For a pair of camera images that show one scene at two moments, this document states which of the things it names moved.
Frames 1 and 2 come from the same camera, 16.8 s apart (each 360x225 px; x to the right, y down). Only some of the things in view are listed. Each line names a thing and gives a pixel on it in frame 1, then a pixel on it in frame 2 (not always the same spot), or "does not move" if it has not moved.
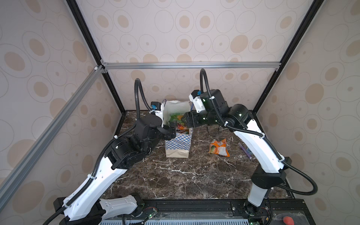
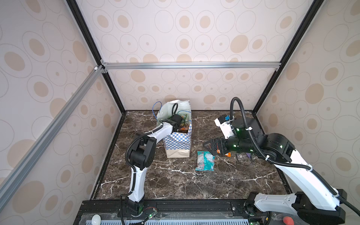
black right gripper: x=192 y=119 to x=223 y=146
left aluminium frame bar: x=26 y=165 does not move
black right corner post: x=302 y=28 does not move
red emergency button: x=288 y=221 does not move
